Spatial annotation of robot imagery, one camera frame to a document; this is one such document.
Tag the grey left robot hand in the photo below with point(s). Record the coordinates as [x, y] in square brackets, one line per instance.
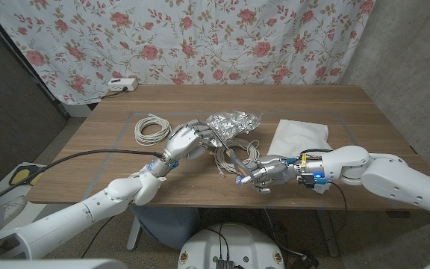
[185, 142]

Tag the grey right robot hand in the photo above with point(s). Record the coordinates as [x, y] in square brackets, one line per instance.
[273, 170]

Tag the aluminum foil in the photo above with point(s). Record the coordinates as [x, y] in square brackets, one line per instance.
[233, 123]

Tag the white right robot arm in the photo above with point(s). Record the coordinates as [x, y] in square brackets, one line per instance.
[386, 172]

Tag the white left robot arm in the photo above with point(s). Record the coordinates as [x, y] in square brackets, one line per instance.
[88, 209]

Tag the white towel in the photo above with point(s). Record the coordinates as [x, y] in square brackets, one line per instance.
[301, 134]

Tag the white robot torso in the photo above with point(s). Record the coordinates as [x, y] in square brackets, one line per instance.
[237, 243]

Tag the blue grey stool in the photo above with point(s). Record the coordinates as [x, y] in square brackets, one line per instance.
[166, 224]

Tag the white power strip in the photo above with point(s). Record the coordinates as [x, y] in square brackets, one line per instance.
[123, 84]

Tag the grey table leg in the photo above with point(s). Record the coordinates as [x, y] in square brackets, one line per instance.
[328, 235]

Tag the black adapter on floor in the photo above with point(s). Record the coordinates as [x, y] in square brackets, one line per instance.
[306, 261]

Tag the floral print backdrop curtain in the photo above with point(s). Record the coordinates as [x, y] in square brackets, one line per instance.
[200, 45]

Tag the white table leg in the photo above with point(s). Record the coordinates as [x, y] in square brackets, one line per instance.
[133, 233]

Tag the white floor board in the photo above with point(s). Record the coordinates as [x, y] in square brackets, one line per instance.
[0, 188]

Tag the person in grey clothes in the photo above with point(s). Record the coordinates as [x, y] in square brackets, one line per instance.
[2, 211]

